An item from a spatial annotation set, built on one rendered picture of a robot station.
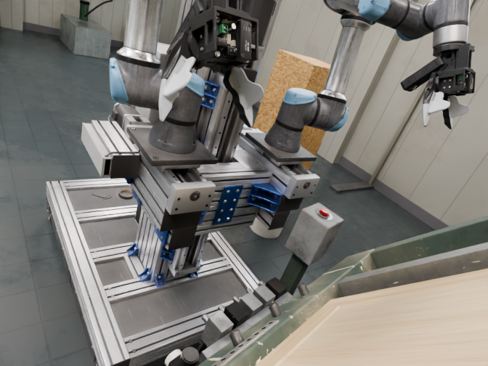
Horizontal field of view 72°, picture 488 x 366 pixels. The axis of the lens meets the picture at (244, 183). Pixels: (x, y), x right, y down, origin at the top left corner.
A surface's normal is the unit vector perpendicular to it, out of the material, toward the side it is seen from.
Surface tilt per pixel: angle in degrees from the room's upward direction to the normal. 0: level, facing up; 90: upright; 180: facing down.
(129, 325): 0
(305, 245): 90
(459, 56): 90
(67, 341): 0
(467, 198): 90
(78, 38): 90
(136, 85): 82
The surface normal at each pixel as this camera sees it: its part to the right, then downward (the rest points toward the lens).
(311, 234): -0.67, 0.16
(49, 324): 0.29, -0.84
